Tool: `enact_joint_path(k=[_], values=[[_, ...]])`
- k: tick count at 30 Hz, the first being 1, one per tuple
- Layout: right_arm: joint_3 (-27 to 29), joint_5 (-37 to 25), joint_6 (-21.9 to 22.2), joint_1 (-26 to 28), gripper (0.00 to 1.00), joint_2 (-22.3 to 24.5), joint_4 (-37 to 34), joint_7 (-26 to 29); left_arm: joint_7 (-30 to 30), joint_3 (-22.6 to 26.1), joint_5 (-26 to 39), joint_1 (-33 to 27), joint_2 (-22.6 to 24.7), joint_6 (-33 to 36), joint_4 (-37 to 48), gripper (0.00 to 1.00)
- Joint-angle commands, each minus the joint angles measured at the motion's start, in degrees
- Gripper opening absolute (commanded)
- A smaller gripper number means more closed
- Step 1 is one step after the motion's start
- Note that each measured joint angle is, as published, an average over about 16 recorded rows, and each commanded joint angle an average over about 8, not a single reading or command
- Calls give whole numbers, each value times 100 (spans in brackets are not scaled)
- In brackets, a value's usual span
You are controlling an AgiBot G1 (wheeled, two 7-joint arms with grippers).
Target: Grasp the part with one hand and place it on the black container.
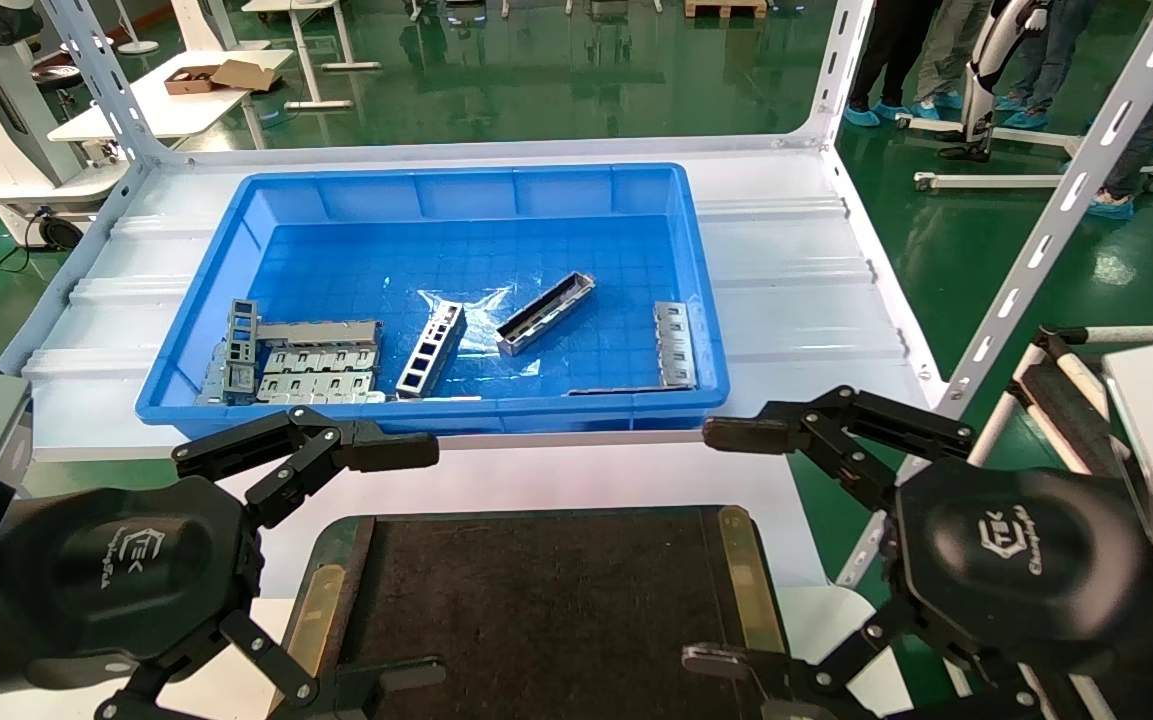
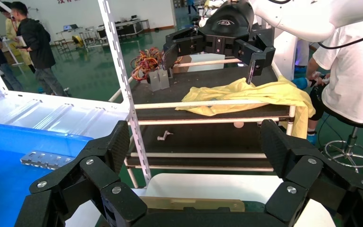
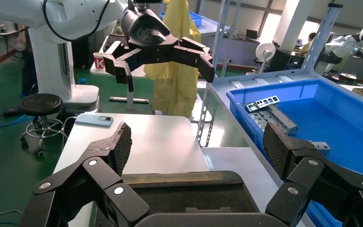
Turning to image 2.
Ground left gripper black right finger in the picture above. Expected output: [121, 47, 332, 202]
[259, 119, 363, 227]

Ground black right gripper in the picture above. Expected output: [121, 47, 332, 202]
[163, 2, 277, 85]

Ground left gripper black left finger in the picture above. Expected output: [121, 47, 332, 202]
[14, 120, 147, 227]

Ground silver slotted metal part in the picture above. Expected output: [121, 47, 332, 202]
[20, 151, 75, 171]

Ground black stool with chrome base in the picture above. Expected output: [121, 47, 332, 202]
[320, 106, 363, 174]

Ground yellow cloth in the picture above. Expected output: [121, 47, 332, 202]
[175, 75, 316, 140]

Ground grey metal block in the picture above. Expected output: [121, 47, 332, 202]
[147, 70, 161, 92]
[158, 68, 171, 90]

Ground white machine column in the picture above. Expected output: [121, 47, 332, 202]
[272, 28, 299, 81]

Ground white slotted metal rack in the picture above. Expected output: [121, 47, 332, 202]
[0, 0, 153, 187]

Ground blue plastic bin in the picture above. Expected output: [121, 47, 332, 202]
[0, 121, 95, 227]

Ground workbenches with equipment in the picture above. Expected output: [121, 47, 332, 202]
[55, 18, 151, 48]

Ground seated person in white shirt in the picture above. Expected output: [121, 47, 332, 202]
[306, 16, 363, 145]

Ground person in black jacket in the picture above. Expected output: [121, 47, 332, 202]
[10, 1, 70, 97]

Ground person in yellow coat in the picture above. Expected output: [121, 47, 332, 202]
[0, 1, 34, 67]

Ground small grey crank handle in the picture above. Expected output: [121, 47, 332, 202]
[156, 130, 174, 141]

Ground red yellow wire bundle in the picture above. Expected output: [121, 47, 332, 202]
[130, 47, 183, 83]

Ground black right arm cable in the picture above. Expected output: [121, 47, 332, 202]
[318, 29, 363, 51]

